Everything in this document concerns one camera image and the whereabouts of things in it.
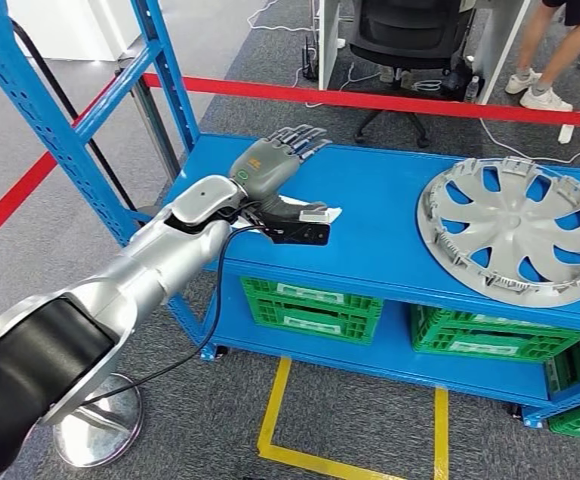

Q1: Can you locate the white floor cable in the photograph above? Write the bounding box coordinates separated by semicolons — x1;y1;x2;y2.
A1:
479;117;580;166

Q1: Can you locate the chrome stanchion post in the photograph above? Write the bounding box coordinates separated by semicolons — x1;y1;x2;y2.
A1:
52;372;144;470
117;56;181;183

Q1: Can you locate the grey wheel hubcap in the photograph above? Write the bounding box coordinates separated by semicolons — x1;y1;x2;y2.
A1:
416;156;580;309

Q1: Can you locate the thin black pole stand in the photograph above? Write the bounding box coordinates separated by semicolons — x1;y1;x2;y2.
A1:
9;18;138;213

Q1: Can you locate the white curved plastic part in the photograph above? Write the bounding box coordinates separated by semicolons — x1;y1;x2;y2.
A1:
230;195;344;233

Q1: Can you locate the black office chair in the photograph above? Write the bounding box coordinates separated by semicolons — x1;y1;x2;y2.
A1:
348;0;473;148

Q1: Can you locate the black router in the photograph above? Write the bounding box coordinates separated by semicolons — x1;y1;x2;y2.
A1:
302;36;319;82

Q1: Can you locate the person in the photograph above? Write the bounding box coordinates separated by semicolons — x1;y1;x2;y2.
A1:
504;0;580;113

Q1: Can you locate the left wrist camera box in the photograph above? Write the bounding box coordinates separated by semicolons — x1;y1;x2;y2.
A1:
257;205;332;248

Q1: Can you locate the blue metal shelf rack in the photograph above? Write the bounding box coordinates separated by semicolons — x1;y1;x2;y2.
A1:
0;0;580;429

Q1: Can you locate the white platform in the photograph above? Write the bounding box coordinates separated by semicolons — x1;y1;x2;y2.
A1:
7;0;144;62

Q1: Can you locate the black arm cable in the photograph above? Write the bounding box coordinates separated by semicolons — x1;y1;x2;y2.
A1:
82;225;266;405

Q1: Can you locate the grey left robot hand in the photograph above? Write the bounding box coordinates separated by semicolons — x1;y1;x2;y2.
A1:
229;124;332;225

